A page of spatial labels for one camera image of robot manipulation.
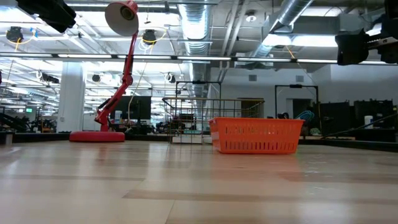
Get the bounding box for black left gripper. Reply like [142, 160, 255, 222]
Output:
[17, 0, 77, 34]

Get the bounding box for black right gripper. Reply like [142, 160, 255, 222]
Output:
[370, 0, 398, 65]

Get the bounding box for white building pillar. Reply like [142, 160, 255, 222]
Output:
[57, 60, 87, 134]

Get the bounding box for black cabinets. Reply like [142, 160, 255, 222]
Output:
[319, 98, 396, 139]

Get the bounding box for black background screen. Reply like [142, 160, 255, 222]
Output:
[110, 95, 152, 125]

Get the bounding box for red desk lamp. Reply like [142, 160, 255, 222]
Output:
[68, 0, 140, 143]

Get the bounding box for orange plastic basket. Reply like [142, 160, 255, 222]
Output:
[208, 116, 305, 155]

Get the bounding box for black ceiling cable reel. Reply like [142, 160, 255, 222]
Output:
[5, 26, 25, 44]
[142, 29, 158, 46]

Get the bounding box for yellow hanging cable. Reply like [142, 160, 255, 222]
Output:
[127, 60, 149, 125]

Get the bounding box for black metal station frame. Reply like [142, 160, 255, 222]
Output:
[274, 84, 320, 121]
[175, 80, 223, 138]

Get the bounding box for blue coiled hose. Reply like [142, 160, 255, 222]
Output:
[294, 110, 315, 122]

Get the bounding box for black aluminium table frame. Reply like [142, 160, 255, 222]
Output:
[0, 131, 398, 153]

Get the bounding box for silver ventilation duct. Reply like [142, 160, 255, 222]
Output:
[177, 0, 216, 100]

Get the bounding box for metal wire basket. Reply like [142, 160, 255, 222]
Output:
[162, 97, 266, 145]

